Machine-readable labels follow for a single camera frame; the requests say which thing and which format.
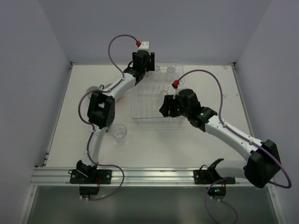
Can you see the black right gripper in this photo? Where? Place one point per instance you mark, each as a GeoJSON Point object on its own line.
{"type": "Point", "coordinates": [170, 106]}

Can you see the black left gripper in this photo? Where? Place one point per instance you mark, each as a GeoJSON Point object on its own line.
{"type": "Point", "coordinates": [151, 66]}

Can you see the large clear glass tumbler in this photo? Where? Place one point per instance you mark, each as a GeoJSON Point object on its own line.
{"type": "Point", "coordinates": [119, 133]}

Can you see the light blue textured mug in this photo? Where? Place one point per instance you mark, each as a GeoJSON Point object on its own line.
{"type": "Point", "coordinates": [92, 89]}

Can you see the beige and brown ceramic cup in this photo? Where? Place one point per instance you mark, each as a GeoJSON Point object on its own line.
{"type": "Point", "coordinates": [148, 73]}

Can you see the small clear glass cup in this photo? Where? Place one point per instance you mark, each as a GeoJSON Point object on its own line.
{"type": "Point", "coordinates": [162, 94]}

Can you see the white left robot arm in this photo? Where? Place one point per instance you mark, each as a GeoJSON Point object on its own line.
{"type": "Point", "coordinates": [101, 109]}

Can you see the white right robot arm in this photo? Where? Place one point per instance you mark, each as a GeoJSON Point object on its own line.
{"type": "Point", "coordinates": [260, 158]}

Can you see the clear glass back left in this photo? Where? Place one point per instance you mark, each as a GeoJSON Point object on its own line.
{"type": "Point", "coordinates": [156, 73]}

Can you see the clear glass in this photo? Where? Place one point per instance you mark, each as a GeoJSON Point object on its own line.
{"type": "Point", "coordinates": [156, 73]}
{"type": "Point", "coordinates": [170, 73]}

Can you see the clear glass back right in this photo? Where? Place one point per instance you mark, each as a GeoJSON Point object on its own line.
{"type": "Point", "coordinates": [170, 73]}

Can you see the black right controller box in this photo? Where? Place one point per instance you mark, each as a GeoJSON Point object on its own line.
{"type": "Point", "coordinates": [217, 192]}

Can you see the black controller box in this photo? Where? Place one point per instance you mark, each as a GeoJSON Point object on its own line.
{"type": "Point", "coordinates": [87, 192]}
{"type": "Point", "coordinates": [217, 192]}

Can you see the black left controller box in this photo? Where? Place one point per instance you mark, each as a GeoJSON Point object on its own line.
{"type": "Point", "coordinates": [87, 192]}

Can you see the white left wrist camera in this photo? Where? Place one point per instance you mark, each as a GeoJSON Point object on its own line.
{"type": "Point", "coordinates": [144, 46]}

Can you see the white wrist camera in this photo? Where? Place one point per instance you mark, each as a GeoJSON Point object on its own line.
{"type": "Point", "coordinates": [178, 86]}
{"type": "Point", "coordinates": [144, 46]}

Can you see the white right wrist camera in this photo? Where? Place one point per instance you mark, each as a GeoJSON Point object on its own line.
{"type": "Point", "coordinates": [178, 86]}

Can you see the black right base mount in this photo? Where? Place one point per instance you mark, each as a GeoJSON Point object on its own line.
{"type": "Point", "coordinates": [207, 175]}

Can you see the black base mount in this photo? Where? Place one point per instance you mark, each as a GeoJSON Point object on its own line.
{"type": "Point", "coordinates": [207, 175]}
{"type": "Point", "coordinates": [89, 174]}

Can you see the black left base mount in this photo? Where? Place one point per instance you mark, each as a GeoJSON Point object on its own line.
{"type": "Point", "coordinates": [89, 174]}

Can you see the aluminium mounting rail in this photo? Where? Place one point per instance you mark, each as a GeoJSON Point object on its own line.
{"type": "Point", "coordinates": [134, 177]}

